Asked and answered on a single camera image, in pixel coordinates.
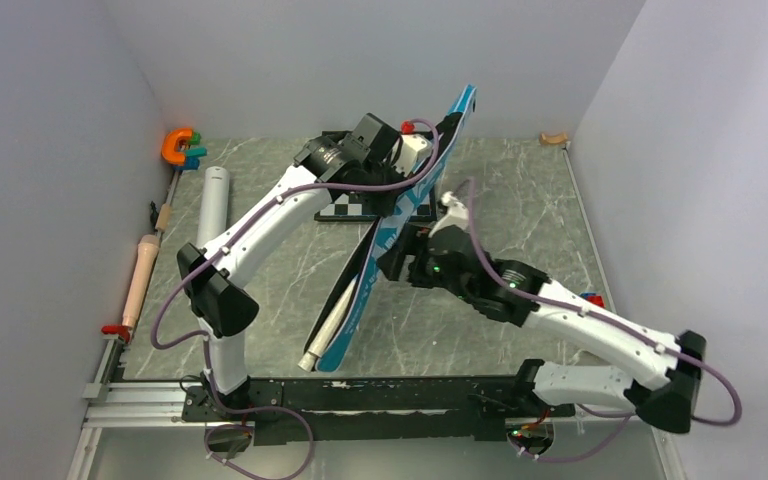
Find purple cable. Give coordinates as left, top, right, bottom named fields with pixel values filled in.
left=150, top=118, right=442, bottom=480
left=453, top=176, right=744, bottom=465

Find red blue toy bricks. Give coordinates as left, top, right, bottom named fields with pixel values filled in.
left=580, top=292, right=606, bottom=308

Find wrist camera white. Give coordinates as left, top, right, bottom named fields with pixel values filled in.
left=393, top=134, right=433, bottom=176
left=429, top=191, right=470, bottom=237

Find orange C-shaped toy block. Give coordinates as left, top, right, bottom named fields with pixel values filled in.
left=161, top=127, right=195, bottom=167

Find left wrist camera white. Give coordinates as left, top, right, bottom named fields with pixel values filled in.
left=393, top=134, right=433, bottom=176

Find black white chessboard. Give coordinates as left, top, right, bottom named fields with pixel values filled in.
left=314, top=193, right=437, bottom=222

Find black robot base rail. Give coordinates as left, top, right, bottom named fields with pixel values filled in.
left=180, top=375, right=576, bottom=446

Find blue racket bag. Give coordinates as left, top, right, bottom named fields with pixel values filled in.
left=313, top=85, right=476, bottom=373

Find white shuttlecock tube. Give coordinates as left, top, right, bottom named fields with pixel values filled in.
left=195, top=166, right=230, bottom=248

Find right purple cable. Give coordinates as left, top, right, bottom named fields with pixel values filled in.
left=453, top=176, right=744, bottom=465

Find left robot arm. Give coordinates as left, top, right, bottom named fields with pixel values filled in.
left=177, top=114, right=439, bottom=420

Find teal green toy blocks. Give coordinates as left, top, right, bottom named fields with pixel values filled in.
left=181, top=131, right=207, bottom=171

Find small wooden arch block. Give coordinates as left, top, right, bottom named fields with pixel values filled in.
left=538, top=132, right=569, bottom=146

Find aluminium frame rail left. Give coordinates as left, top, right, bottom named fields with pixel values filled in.
left=67, top=334, right=185, bottom=479

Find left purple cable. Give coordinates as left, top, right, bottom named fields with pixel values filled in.
left=150, top=118, right=442, bottom=480

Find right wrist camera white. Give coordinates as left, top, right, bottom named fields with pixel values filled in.
left=429, top=191, right=470, bottom=237

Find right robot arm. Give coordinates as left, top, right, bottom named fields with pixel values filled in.
left=376, top=224, right=707, bottom=434

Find beige cylinder handle tool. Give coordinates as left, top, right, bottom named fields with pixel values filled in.
left=122, top=202, right=171, bottom=331

